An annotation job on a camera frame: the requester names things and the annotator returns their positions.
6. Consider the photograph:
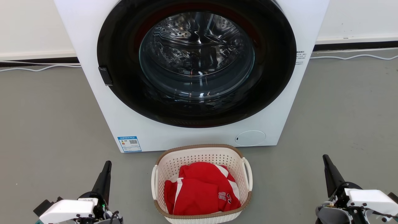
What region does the black washer door handle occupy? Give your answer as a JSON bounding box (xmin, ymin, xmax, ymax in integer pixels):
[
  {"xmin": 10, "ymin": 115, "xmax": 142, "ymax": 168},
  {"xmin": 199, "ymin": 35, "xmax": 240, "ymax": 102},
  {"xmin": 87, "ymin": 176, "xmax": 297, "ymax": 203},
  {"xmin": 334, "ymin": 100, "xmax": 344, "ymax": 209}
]
[{"xmin": 98, "ymin": 66, "xmax": 113, "ymax": 86}]

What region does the white floor cable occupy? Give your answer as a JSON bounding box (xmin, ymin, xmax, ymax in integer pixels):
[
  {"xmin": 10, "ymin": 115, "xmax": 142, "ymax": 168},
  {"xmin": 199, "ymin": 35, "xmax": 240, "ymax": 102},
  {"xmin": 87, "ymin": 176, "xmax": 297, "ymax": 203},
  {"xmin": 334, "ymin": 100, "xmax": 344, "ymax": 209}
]
[
  {"xmin": 310, "ymin": 54, "xmax": 398, "ymax": 60},
  {"xmin": 0, "ymin": 64, "xmax": 82, "ymax": 73}
]

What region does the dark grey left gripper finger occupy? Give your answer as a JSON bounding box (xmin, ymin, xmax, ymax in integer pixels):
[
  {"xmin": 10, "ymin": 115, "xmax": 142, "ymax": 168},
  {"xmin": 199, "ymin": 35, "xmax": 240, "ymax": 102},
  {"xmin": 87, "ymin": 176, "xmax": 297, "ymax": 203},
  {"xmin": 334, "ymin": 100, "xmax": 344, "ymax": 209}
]
[{"xmin": 91, "ymin": 161, "xmax": 112, "ymax": 204}]

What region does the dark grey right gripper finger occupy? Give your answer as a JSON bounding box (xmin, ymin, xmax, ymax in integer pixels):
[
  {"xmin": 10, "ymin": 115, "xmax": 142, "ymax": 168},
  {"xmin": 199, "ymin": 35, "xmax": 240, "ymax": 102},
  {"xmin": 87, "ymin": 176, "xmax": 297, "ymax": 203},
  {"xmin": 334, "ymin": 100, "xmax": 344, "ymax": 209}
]
[{"xmin": 322, "ymin": 154, "xmax": 346, "ymax": 198}]

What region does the white front-load washing machine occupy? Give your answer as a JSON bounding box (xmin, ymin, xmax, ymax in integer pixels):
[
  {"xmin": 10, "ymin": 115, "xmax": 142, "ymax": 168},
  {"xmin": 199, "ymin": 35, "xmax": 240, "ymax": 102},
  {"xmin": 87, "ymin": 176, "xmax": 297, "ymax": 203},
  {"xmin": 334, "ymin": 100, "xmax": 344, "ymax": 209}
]
[{"xmin": 54, "ymin": 0, "xmax": 330, "ymax": 153}]

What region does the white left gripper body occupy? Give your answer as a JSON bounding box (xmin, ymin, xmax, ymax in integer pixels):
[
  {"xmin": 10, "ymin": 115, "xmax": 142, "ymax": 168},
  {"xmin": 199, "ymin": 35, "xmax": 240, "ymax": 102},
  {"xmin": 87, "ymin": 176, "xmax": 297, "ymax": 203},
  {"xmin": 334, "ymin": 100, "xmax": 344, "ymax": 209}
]
[{"xmin": 39, "ymin": 192, "xmax": 109, "ymax": 224}]

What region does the small black text sticker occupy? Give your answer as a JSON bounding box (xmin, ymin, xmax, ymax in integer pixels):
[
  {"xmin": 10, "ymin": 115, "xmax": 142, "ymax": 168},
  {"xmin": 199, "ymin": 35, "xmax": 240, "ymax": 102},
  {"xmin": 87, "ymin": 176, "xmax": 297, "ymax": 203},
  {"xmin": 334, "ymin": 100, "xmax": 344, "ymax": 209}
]
[{"xmin": 295, "ymin": 50, "xmax": 307, "ymax": 65}]

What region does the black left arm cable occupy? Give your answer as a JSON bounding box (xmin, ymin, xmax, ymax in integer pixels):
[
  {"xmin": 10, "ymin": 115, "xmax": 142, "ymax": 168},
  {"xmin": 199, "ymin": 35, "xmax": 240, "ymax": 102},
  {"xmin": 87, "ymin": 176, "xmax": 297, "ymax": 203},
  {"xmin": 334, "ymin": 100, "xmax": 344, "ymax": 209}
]
[{"xmin": 107, "ymin": 210, "xmax": 120, "ymax": 224}]

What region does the black baseboard strip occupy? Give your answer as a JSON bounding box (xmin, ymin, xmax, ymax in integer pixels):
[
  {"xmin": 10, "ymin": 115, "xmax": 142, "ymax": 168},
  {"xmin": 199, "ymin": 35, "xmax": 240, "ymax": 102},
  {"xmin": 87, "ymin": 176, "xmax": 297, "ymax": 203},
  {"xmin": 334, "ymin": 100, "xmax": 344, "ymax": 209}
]
[
  {"xmin": 313, "ymin": 41, "xmax": 398, "ymax": 52},
  {"xmin": 0, "ymin": 57, "xmax": 80, "ymax": 68}
]

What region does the round white filter cover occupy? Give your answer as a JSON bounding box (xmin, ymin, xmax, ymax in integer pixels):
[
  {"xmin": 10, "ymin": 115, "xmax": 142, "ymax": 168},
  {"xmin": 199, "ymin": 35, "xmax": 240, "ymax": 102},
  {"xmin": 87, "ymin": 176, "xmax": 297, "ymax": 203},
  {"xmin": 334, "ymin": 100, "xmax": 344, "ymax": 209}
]
[{"xmin": 234, "ymin": 130, "xmax": 266, "ymax": 147}]

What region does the white perforated laundry basket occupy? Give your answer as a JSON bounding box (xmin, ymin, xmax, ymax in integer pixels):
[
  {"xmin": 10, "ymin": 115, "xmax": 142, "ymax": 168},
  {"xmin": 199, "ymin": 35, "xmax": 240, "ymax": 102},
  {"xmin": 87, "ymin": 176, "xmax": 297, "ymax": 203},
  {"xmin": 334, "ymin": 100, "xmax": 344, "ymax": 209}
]
[{"xmin": 151, "ymin": 144, "xmax": 253, "ymax": 224}]

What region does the black round washer door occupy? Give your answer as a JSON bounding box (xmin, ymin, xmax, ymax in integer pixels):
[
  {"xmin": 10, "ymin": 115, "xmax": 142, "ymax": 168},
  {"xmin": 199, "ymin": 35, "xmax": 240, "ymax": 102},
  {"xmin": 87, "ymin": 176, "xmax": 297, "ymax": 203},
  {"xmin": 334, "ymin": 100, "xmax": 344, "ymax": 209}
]
[{"xmin": 97, "ymin": 0, "xmax": 297, "ymax": 128}]

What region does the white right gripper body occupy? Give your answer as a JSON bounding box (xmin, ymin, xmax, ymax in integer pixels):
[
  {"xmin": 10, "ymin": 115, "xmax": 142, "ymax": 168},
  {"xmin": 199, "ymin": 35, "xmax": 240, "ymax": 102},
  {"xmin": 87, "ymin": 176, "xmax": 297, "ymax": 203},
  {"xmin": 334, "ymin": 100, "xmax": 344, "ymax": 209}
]
[{"xmin": 333, "ymin": 182, "xmax": 398, "ymax": 219}]

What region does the red and white jersey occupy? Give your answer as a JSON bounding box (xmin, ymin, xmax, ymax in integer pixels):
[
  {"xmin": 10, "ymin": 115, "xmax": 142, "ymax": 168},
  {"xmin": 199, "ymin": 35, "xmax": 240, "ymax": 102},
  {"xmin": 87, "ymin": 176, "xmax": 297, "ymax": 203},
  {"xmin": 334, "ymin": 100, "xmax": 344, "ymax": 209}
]
[{"xmin": 164, "ymin": 161, "xmax": 242, "ymax": 216}]

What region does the blue energy label sticker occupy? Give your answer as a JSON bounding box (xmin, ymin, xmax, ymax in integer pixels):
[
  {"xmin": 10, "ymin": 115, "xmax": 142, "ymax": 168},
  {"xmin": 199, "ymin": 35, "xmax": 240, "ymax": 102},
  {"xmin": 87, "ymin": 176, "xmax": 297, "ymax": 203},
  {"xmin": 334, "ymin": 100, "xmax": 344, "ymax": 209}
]
[{"xmin": 117, "ymin": 136, "xmax": 142, "ymax": 153}]

